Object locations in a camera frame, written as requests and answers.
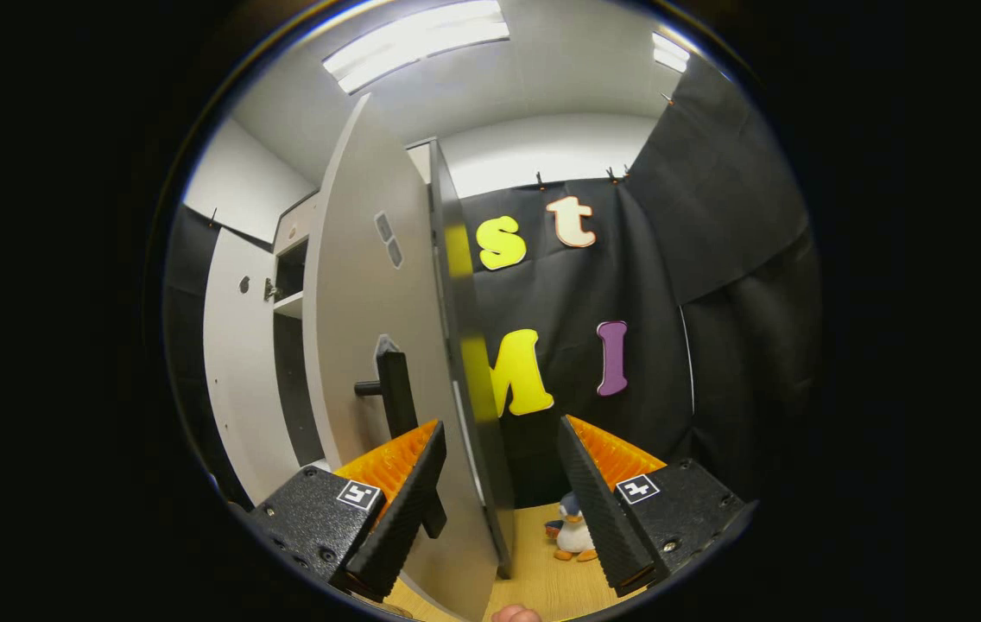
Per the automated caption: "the grey cabinet drawer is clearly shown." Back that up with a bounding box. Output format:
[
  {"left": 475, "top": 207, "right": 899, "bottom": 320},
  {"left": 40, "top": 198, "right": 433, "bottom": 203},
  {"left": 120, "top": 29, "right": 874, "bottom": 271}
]
[{"left": 272, "top": 191, "right": 320, "bottom": 257}]

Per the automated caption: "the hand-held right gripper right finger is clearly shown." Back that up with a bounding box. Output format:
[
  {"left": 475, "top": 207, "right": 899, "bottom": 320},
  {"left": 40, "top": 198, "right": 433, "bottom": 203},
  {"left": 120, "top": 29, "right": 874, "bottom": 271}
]
[{"left": 556, "top": 414, "right": 756, "bottom": 598}]

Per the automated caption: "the penguin plush toy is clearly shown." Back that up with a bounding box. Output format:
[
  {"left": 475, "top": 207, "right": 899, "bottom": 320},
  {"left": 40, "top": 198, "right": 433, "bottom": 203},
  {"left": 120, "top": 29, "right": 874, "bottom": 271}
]
[{"left": 544, "top": 492, "right": 600, "bottom": 563}]

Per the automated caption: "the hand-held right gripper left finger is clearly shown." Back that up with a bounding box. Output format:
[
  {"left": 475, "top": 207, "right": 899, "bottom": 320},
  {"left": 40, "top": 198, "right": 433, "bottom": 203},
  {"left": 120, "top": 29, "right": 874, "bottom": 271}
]
[{"left": 247, "top": 419, "right": 449, "bottom": 603}]

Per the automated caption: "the white and grey cabinet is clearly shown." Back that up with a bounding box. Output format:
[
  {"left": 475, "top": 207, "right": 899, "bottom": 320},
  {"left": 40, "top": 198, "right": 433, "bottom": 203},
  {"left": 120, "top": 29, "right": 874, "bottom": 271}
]
[{"left": 270, "top": 136, "right": 516, "bottom": 581}]

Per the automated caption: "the small ceiling light panel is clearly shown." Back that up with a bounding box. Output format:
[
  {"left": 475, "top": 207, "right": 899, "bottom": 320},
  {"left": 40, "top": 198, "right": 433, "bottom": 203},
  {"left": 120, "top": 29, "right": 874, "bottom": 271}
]
[{"left": 652, "top": 32, "right": 692, "bottom": 75}]

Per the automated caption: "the long ceiling light panel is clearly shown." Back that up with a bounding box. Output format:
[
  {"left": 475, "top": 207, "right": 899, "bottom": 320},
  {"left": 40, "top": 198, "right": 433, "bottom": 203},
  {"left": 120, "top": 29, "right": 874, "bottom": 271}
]
[{"left": 322, "top": 0, "right": 511, "bottom": 95}]

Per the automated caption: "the white cabinet door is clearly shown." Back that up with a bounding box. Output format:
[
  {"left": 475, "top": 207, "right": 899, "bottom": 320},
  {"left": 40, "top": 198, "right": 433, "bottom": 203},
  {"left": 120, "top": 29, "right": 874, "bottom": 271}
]
[
  {"left": 202, "top": 226, "right": 302, "bottom": 507},
  {"left": 302, "top": 93, "right": 502, "bottom": 622}
]

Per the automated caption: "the black backdrop cloth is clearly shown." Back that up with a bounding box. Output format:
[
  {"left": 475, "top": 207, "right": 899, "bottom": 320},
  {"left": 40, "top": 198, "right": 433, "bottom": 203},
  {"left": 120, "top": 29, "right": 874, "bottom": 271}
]
[{"left": 162, "top": 52, "right": 821, "bottom": 512}]

